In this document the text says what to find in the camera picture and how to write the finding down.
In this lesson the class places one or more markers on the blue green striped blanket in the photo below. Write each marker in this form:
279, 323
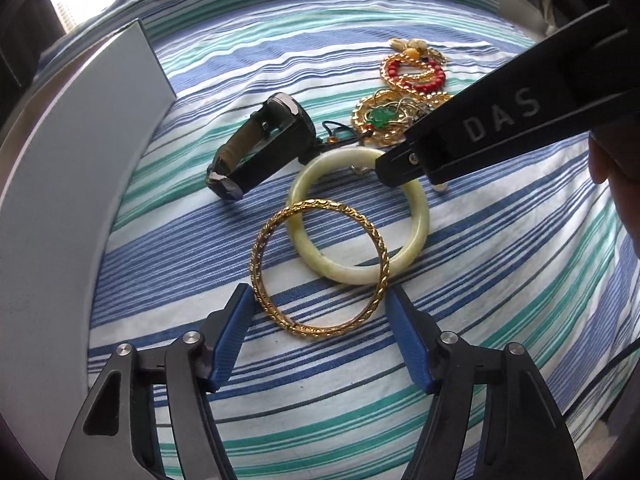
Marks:
350, 410

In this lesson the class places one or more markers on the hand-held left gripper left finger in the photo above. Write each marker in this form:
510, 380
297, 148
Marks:
232, 340

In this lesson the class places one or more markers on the thin metal hoops cluster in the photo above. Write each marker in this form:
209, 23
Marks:
407, 107

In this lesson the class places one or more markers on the gold bangle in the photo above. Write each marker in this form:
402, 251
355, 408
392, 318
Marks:
321, 203

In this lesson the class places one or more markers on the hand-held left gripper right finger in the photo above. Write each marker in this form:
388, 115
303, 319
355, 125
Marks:
410, 345

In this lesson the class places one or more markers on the pale green jade bangle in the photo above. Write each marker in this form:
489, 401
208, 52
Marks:
419, 210

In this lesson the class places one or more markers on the person's right hand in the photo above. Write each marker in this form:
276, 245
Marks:
622, 170

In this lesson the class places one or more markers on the black wristwatch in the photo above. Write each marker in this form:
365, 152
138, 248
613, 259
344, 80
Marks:
280, 130

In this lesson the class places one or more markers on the gold bead earrings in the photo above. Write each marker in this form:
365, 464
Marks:
400, 42

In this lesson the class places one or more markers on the white cardboard box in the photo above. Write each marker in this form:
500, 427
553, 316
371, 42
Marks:
75, 185

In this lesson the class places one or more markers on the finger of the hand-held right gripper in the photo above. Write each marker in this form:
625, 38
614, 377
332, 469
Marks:
402, 165

